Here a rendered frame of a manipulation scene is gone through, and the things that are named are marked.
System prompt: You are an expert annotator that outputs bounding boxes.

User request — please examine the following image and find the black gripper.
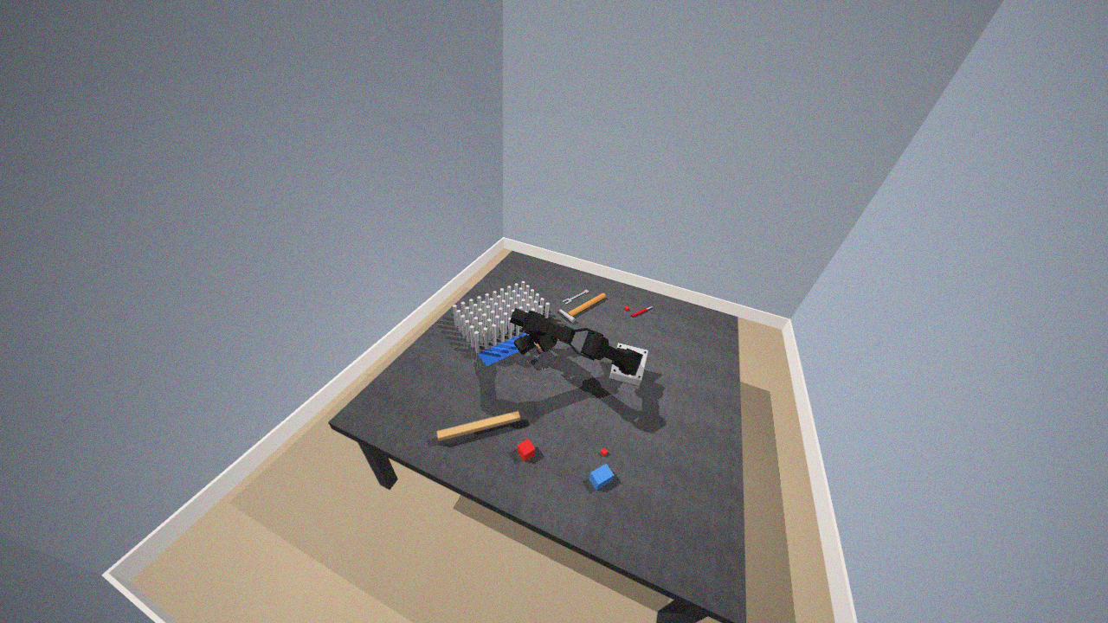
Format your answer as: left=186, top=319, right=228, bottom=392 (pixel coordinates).
left=514, top=317, right=558, bottom=355

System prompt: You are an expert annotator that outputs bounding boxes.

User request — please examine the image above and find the hammer with orange handle and grey head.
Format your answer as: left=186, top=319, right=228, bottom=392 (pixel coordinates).
left=560, top=293, right=606, bottom=323

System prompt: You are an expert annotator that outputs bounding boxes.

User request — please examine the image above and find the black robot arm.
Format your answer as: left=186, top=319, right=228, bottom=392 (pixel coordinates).
left=510, top=308, right=643, bottom=376

